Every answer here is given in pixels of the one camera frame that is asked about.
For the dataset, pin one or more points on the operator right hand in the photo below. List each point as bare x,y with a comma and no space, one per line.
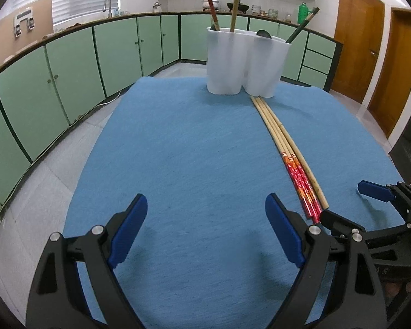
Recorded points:
392,289

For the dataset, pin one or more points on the right white plastic cup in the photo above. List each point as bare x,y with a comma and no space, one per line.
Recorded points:
264,65

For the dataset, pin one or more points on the chrome kitchen faucet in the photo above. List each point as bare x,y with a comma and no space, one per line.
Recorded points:
107,7

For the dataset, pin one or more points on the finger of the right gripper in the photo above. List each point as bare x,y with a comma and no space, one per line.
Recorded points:
376,191
338,225

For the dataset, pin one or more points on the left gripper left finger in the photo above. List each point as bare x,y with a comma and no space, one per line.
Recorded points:
56,297

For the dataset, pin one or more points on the red orange patterned chopstick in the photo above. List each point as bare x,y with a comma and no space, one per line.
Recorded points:
307,200

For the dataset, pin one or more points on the black utensil in cup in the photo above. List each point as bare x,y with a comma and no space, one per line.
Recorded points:
264,34

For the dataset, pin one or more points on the plain wooden chopstick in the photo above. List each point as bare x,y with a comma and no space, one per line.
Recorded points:
302,165
234,16

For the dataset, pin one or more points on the brown cardboard board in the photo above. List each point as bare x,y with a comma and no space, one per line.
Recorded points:
25,26

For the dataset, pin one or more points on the brown wooden door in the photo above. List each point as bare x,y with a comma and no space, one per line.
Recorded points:
394,84
359,28

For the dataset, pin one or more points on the green base cabinets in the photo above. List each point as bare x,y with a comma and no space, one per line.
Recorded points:
55,83

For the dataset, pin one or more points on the black wok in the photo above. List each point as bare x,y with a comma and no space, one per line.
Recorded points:
242,8

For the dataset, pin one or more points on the dark red chopstick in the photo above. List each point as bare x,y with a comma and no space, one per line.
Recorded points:
216,25

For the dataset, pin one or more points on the red orange chopstick middle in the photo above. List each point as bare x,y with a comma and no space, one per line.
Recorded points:
287,157

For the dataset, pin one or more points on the left white plastic cup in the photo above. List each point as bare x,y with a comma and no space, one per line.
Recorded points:
226,60

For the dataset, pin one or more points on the white plastic cup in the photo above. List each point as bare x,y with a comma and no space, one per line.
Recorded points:
264,65
226,60

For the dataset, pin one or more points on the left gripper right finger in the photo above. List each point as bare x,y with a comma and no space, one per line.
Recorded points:
355,298

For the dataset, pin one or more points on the blue table cloth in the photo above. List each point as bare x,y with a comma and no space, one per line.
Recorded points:
206,255

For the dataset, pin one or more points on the green thermos jug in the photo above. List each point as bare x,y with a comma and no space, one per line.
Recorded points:
303,12

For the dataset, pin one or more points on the black chopstick silver band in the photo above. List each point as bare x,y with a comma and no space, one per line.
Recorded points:
302,26

